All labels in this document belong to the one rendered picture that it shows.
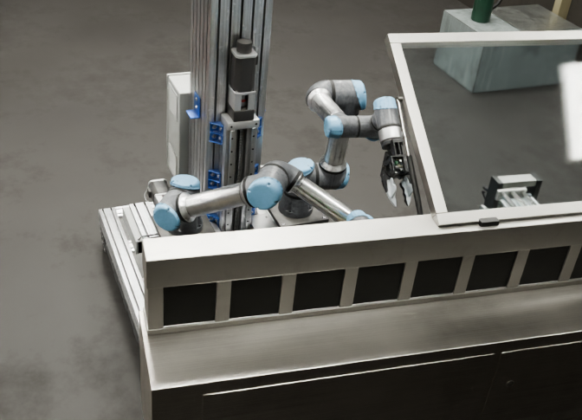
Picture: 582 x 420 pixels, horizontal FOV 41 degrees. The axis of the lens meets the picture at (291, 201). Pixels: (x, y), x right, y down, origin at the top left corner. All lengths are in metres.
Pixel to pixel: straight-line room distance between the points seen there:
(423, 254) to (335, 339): 0.29
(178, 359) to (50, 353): 2.15
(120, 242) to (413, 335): 2.48
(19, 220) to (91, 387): 1.40
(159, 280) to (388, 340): 0.55
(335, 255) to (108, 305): 2.44
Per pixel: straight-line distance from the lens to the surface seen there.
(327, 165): 3.20
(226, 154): 3.14
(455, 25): 6.90
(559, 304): 2.10
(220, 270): 1.71
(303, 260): 1.75
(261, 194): 2.73
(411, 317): 1.92
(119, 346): 3.85
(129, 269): 3.92
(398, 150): 2.50
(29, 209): 4.82
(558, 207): 2.03
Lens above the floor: 2.68
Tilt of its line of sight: 33 degrees down
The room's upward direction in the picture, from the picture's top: 6 degrees clockwise
